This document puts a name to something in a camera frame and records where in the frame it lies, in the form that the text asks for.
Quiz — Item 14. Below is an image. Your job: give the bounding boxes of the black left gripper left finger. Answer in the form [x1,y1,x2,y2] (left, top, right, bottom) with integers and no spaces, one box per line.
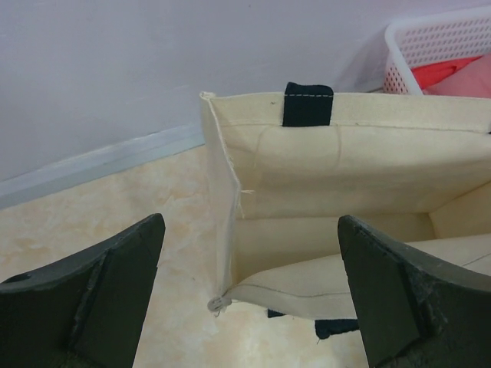
[1,213,165,367]

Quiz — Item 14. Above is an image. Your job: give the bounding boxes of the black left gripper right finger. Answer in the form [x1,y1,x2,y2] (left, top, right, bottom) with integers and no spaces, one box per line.
[338,215,490,367]

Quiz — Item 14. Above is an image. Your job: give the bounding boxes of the beige canvas tote bag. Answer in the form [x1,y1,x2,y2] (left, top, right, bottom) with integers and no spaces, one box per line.
[200,84,490,324]

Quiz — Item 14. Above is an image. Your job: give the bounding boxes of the red cloth in basket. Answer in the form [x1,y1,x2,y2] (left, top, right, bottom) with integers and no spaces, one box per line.
[411,54,490,98]

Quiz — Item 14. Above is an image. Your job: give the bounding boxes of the white plastic mesh basket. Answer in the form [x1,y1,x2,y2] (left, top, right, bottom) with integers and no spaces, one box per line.
[383,5,490,95]

